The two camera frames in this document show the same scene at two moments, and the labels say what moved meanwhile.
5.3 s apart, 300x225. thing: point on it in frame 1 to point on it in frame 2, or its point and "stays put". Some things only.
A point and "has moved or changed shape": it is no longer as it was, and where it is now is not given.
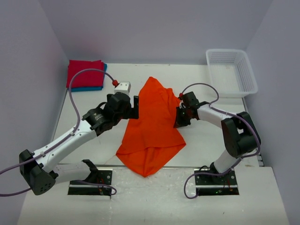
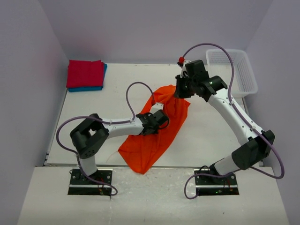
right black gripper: x=179 y=116 to x=180 y=87
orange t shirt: x=150 y=138 has moved or changed shape
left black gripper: x=135 y=107 to x=161 y=117
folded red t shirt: x=86 y=78 stays put
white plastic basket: x=231 y=72 stays put
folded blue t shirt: x=91 y=88 stays put
